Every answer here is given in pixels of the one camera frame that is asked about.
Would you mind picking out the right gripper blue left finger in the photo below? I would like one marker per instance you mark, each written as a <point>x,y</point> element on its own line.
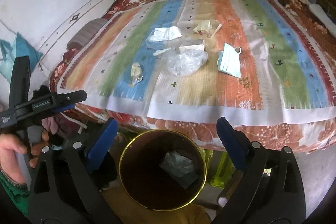
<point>99,147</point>

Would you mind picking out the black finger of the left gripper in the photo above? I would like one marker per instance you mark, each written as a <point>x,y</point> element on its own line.
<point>63,102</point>

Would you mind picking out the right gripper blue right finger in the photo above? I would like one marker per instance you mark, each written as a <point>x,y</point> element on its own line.
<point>235,143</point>

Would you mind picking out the white medicine box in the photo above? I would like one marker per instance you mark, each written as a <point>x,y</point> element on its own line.
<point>198,44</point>

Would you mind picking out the white paper sheet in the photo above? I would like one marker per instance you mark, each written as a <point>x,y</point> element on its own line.
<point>159,36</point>

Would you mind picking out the yellowish plastic snack wrapper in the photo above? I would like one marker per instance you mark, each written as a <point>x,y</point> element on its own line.
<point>208,28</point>

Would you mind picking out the small white paper scrap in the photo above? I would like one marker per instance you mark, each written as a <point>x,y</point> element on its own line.
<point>161,52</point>

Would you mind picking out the round black gold-rimmed trash bin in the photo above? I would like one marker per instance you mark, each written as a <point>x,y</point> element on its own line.
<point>147,183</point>

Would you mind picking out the trash inside bin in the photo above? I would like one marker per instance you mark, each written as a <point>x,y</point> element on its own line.
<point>180,168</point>

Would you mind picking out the person's left hand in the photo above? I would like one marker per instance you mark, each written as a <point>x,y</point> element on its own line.
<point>10,146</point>

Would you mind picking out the teal cloth on floor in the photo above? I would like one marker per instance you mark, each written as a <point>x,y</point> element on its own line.
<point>18,48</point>

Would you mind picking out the grey ribbed bolster pillow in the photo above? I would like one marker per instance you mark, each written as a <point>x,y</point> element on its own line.
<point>85,34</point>

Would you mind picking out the small crumpled cream wrapper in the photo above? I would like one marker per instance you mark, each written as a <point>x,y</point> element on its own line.
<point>136,73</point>

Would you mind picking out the green sleeve cuff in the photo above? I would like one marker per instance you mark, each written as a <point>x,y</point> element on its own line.
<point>18,193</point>

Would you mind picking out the colourful striped bed cover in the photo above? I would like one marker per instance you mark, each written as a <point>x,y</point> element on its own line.
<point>251,61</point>

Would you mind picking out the clear crumpled plastic bag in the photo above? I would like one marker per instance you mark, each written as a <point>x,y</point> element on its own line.
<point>186,63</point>

